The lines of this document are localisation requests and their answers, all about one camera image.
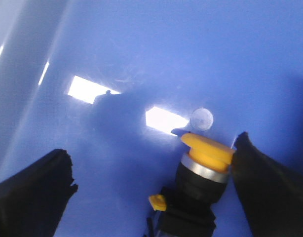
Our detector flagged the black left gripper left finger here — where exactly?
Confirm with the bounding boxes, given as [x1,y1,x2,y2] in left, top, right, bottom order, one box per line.
[0,149,78,237]

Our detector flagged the round white sticker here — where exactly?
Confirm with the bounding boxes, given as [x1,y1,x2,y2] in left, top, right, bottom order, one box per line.
[190,108,214,131]

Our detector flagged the yellow mushroom push button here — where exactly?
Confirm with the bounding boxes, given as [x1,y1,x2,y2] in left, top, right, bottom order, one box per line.
[144,132,235,237]

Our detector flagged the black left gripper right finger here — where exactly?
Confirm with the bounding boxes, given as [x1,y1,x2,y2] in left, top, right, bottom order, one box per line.
[231,132,303,237]

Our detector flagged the blue plastic bin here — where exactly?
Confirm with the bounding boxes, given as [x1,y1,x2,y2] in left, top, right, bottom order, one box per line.
[0,0,303,237]

